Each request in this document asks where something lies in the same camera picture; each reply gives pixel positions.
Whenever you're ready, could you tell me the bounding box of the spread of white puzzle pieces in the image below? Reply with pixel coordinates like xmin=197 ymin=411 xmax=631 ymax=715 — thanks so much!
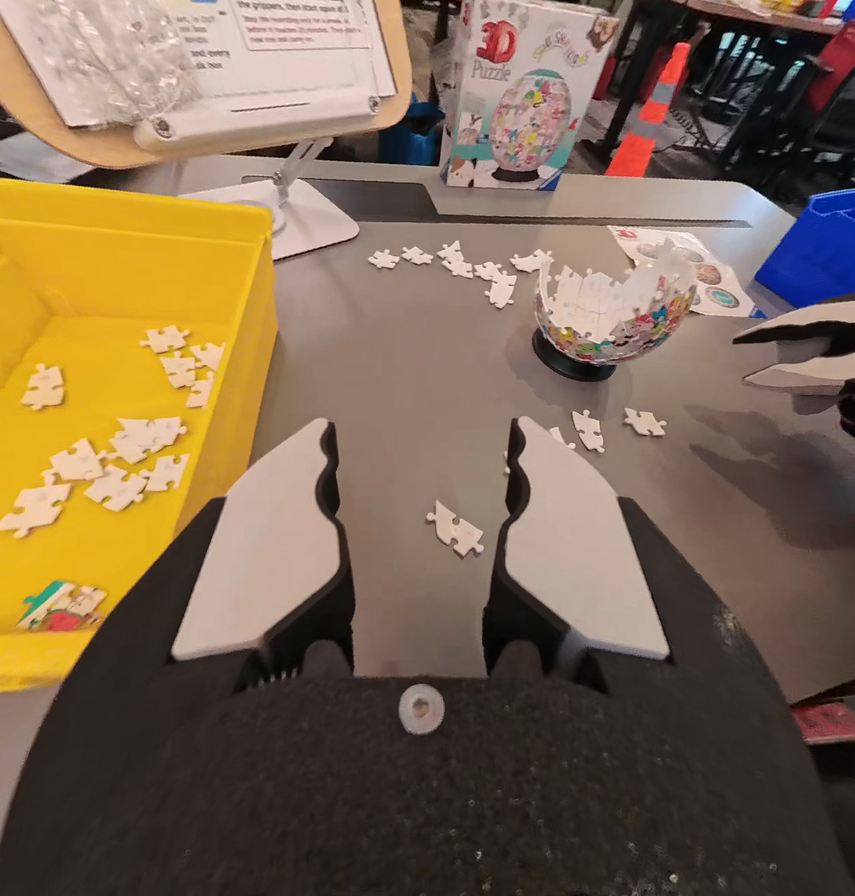
xmin=0 ymin=325 xmax=227 ymax=541

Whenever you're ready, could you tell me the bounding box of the red black object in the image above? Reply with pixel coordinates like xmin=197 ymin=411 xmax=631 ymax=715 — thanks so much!
xmin=792 ymin=696 xmax=855 ymax=746

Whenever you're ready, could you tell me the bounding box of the background wooden table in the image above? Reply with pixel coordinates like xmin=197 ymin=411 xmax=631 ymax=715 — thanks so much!
xmin=617 ymin=0 xmax=855 ymax=155

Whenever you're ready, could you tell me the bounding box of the printed paper sheet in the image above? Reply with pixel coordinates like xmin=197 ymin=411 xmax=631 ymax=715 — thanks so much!
xmin=0 ymin=0 xmax=400 ymax=130

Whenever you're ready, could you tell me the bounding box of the dark blue bin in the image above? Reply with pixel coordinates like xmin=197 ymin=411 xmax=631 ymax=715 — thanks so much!
xmin=377 ymin=96 xmax=446 ymax=168

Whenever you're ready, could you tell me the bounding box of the yellow plastic bin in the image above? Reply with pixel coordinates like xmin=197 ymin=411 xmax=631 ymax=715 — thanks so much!
xmin=0 ymin=175 xmax=280 ymax=695

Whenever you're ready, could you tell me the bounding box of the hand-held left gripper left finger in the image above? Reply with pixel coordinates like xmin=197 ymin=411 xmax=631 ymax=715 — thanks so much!
xmin=172 ymin=418 xmax=355 ymax=663

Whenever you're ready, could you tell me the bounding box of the orange object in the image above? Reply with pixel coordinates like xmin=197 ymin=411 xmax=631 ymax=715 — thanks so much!
xmin=604 ymin=41 xmax=693 ymax=180

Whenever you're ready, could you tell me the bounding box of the partly built white puzzle ball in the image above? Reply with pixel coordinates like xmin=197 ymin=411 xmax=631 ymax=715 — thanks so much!
xmin=534 ymin=238 xmax=700 ymax=366

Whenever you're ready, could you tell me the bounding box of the blue plastic bin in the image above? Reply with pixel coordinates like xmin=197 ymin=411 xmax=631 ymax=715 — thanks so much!
xmin=755 ymin=185 xmax=855 ymax=308

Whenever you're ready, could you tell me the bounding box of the printed instruction leaflet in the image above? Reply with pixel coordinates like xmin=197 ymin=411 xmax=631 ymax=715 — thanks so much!
xmin=605 ymin=224 xmax=756 ymax=319

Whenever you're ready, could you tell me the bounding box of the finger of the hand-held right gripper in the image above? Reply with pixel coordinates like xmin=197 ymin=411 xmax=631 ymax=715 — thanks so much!
xmin=736 ymin=296 xmax=855 ymax=347
xmin=744 ymin=345 xmax=855 ymax=399

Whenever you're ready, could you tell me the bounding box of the white clamp bar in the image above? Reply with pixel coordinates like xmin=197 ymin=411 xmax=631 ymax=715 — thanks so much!
xmin=134 ymin=87 xmax=386 ymax=156

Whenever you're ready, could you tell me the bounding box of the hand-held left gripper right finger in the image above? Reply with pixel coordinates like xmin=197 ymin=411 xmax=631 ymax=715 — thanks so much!
xmin=484 ymin=416 xmax=672 ymax=663

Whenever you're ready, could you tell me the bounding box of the wooden document board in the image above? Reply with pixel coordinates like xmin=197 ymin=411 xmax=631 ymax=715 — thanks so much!
xmin=0 ymin=0 xmax=413 ymax=170

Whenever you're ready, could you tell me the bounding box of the black ball stand ring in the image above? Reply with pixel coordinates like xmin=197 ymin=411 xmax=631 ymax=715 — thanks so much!
xmin=531 ymin=325 xmax=621 ymax=383

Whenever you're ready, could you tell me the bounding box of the colourful puzzle ball box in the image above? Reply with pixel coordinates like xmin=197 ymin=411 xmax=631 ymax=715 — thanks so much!
xmin=440 ymin=0 xmax=623 ymax=191

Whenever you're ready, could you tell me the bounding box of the clear plastic bag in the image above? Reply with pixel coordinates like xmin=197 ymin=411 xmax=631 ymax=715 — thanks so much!
xmin=33 ymin=0 xmax=207 ymax=124

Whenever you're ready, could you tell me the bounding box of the colourful assembled puzzle fragment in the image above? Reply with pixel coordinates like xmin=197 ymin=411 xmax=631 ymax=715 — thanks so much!
xmin=18 ymin=580 xmax=108 ymax=634

